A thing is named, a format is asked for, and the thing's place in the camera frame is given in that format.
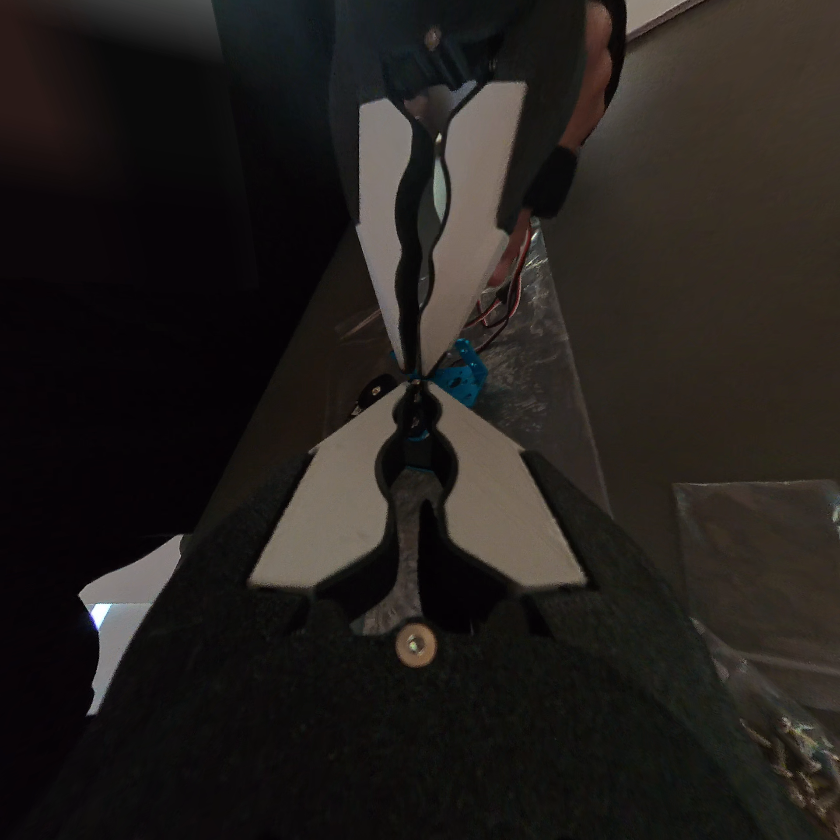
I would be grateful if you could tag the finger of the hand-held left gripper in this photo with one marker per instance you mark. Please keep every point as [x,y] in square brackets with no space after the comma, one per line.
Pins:
[479,170]
[380,197]

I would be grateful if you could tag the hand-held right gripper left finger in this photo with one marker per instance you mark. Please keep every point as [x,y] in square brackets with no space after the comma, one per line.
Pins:
[321,518]

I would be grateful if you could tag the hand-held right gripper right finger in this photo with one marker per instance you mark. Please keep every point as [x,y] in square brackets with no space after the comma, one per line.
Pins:
[505,518]

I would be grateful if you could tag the blue bracket with black servo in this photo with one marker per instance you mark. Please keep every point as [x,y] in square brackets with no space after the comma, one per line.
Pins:
[459,380]

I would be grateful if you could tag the grey desk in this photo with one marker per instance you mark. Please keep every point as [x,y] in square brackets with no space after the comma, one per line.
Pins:
[689,262]

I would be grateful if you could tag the person's left hand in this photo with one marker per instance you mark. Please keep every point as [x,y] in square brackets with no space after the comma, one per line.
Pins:
[594,85]

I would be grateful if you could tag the large clear plastic bag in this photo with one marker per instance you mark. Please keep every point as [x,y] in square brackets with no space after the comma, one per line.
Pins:
[544,394]

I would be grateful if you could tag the scattered small screw bags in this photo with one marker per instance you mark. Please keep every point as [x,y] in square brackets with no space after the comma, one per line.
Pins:
[754,577]

